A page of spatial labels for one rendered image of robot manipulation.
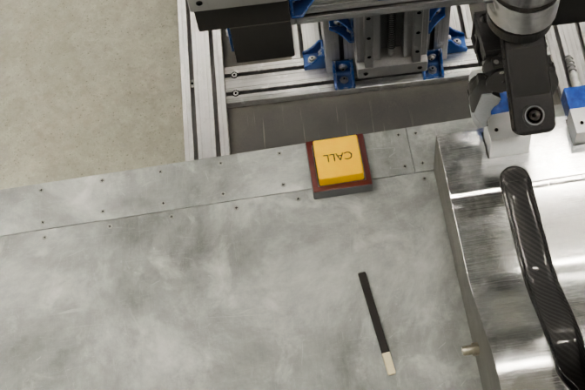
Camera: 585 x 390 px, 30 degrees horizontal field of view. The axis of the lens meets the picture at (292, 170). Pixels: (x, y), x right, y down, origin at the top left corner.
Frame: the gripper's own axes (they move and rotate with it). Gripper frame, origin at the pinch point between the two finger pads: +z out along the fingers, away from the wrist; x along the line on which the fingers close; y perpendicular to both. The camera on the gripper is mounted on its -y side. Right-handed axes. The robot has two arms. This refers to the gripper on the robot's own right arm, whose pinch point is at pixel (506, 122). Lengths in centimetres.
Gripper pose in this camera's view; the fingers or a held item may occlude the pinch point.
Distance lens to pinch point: 136.6
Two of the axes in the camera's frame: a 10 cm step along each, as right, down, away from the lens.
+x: -9.9, 1.5, 0.0
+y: -1.3, -8.7, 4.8
